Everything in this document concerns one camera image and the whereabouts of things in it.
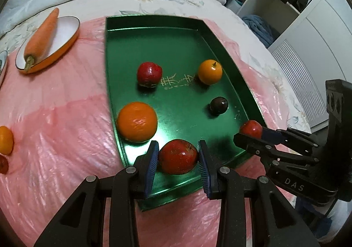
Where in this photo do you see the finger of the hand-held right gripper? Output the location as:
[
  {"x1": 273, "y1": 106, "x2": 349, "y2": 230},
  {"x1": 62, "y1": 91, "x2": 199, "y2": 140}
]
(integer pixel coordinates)
[
  {"x1": 262, "y1": 127, "x2": 320, "y2": 156},
  {"x1": 233, "y1": 133, "x2": 319, "y2": 167}
]

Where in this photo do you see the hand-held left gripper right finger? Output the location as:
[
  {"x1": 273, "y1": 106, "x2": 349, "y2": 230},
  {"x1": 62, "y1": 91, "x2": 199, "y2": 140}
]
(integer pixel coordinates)
[{"x1": 197, "y1": 140, "x2": 321, "y2": 247}]

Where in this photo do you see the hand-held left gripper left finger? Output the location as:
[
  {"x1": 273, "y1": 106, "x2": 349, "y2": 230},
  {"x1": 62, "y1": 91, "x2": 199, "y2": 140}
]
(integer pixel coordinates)
[{"x1": 33, "y1": 140, "x2": 160, "y2": 247}]

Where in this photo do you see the large orange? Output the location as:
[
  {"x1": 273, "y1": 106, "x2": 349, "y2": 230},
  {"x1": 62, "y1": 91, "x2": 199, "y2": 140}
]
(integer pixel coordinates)
[{"x1": 116, "y1": 102, "x2": 158, "y2": 143}]

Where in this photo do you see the dark plum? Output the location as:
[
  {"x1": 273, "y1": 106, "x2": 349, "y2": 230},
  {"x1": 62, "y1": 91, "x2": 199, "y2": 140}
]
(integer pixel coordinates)
[{"x1": 209, "y1": 96, "x2": 229, "y2": 115}]

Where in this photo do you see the orange with stem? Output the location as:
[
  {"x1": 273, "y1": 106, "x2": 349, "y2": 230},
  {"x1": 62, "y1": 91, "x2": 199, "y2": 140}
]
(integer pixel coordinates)
[{"x1": 197, "y1": 59, "x2": 223, "y2": 86}]

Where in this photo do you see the green rectangular tray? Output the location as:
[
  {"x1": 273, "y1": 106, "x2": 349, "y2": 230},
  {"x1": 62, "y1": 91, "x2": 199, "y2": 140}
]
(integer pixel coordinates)
[{"x1": 105, "y1": 15, "x2": 268, "y2": 212}]

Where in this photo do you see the small orange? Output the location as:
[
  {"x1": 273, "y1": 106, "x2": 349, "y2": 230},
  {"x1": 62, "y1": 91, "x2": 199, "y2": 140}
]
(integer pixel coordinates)
[{"x1": 0, "y1": 126, "x2": 14, "y2": 155}]

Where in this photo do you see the pink plastic sheet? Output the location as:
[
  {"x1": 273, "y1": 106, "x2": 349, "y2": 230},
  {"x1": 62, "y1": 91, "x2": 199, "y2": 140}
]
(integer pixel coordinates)
[{"x1": 0, "y1": 17, "x2": 297, "y2": 247}]

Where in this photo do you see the blue blanket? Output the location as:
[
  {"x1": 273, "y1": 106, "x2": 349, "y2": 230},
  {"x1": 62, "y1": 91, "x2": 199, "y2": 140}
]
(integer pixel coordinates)
[{"x1": 242, "y1": 14, "x2": 275, "y2": 48}]

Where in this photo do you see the white wardrobe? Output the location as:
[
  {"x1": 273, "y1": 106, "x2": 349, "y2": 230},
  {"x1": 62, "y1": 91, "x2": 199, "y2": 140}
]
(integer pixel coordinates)
[{"x1": 162, "y1": 0, "x2": 352, "y2": 132}]

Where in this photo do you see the orange enamel dish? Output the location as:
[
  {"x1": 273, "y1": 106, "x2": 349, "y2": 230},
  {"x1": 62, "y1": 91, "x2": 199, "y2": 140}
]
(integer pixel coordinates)
[{"x1": 15, "y1": 16, "x2": 81, "y2": 74}]

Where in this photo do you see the carrot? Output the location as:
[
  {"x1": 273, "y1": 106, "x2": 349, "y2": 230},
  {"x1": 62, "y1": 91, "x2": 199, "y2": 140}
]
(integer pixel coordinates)
[{"x1": 23, "y1": 7, "x2": 60, "y2": 71}]

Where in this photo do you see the white green-rimmed plate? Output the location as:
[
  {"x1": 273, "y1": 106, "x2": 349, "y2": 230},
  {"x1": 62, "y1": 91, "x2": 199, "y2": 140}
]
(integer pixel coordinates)
[{"x1": 0, "y1": 50, "x2": 9, "y2": 88}]

